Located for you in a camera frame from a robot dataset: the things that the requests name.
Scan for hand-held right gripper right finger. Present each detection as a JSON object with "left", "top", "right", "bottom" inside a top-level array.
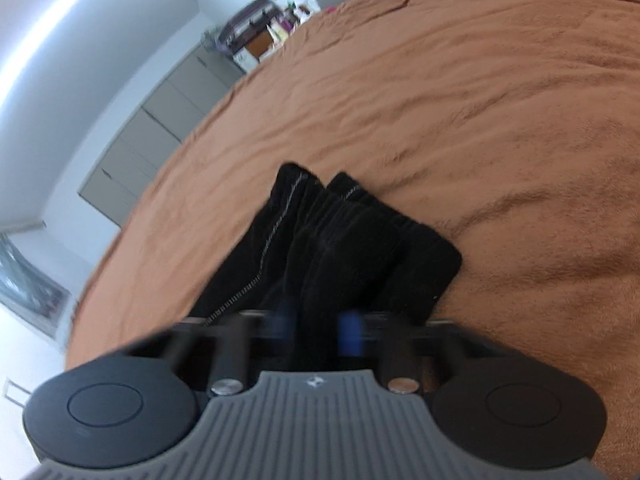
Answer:
[{"left": 338, "top": 311, "right": 501, "bottom": 394}]

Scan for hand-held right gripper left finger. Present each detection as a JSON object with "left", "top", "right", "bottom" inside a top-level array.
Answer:
[{"left": 127, "top": 310, "right": 301, "bottom": 396}]

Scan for black pants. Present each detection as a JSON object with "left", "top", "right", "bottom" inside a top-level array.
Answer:
[{"left": 187, "top": 161, "right": 463, "bottom": 371}]

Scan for grey wardrobe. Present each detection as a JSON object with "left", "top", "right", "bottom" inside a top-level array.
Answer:
[{"left": 79, "top": 42, "right": 247, "bottom": 228}]

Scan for brown blanket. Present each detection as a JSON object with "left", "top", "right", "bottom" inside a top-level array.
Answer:
[{"left": 65, "top": 0, "right": 640, "bottom": 480}]

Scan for grey framed picture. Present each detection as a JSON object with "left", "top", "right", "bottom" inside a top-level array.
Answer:
[{"left": 0, "top": 232, "right": 71, "bottom": 337}]

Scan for brown side table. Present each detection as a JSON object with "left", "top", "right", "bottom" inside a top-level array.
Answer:
[{"left": 246, "top": 29, "right": 275, "bottom": 62}]

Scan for white light strip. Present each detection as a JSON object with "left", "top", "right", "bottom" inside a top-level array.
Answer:
[{"left": 0, "top": 0, "right": 127, "bottom": 107}]

